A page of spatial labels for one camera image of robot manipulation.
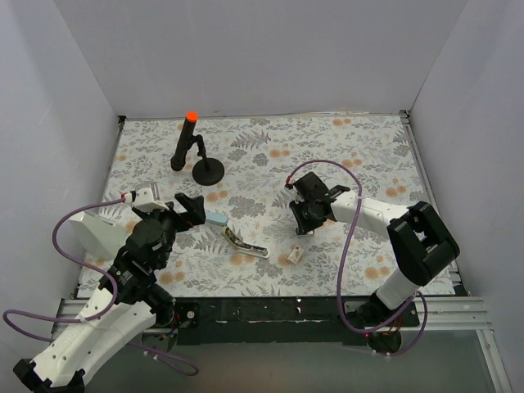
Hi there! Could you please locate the beige green stapler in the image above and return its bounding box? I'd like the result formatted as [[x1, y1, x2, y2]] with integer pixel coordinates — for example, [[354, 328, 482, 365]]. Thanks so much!
[[222, 226, 269, 259]]

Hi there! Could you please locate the black microphone desk stand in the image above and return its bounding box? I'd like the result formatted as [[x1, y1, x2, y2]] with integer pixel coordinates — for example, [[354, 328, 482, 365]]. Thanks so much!
[[192, 135, 225, 186]]

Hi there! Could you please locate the white staple box sleeve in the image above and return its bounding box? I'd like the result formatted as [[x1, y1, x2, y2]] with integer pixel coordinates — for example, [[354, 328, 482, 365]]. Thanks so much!
[[287, 246, 304, 264]]

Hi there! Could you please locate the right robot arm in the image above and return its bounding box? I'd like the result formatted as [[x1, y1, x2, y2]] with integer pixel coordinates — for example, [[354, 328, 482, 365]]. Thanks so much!
[[286, 172, 460, 326]]

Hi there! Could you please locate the black microphone orange tip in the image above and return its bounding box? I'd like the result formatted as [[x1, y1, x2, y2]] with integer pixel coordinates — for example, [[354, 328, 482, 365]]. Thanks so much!
[[170, 111, 198, 172]]

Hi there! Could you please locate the purple cable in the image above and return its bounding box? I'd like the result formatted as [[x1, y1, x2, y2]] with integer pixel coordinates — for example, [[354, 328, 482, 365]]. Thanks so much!
[[2, 192, 200, 377], [286, 160, 429, 356]]

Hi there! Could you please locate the black base frame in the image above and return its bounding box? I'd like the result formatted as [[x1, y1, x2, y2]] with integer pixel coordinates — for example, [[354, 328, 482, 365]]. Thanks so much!
[[138, 286, 422, 355]]

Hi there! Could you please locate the white angled bracket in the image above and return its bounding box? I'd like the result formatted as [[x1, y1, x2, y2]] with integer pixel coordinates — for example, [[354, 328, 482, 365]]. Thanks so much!
[[68, 211, 127, 260]]

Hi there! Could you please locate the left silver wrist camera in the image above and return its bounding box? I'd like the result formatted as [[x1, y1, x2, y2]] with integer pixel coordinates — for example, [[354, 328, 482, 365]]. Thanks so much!
[[132, 182, 168, 213]]

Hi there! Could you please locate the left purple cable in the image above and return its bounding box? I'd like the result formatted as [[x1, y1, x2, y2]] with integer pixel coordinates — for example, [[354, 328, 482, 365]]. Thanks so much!
[[2, 192, 200, 377]]

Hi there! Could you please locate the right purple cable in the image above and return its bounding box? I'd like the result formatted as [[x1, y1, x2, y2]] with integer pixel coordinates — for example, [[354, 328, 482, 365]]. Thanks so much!
[[286, 160, 429, 356]]

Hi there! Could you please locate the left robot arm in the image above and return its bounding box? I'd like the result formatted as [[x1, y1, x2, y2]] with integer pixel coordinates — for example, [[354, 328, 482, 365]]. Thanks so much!
[[13, 187, 206, 392]]

